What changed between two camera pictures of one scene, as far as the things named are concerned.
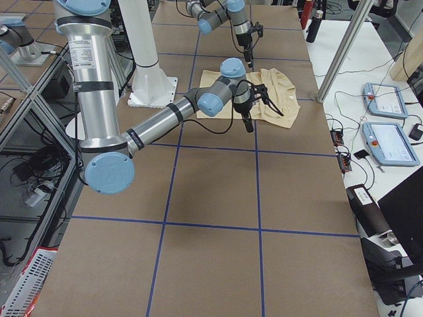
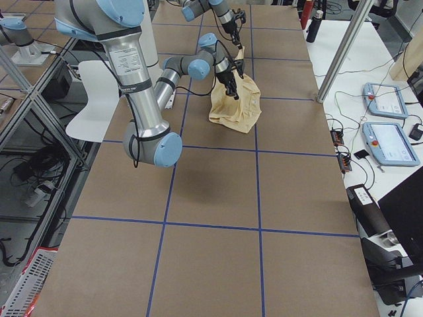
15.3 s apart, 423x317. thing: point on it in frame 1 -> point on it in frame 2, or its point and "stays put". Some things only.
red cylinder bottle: (306, 12) stays put
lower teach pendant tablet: (388, 144) stays put
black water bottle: (314, 26) stays put
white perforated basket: (24, 296) stays put
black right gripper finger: (244, 118) -> (229, 90)
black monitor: (403, 208) stays put
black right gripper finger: (248, 123) -> (232, 89)
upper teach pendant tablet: (384, 100) stays put
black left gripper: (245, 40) -> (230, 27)
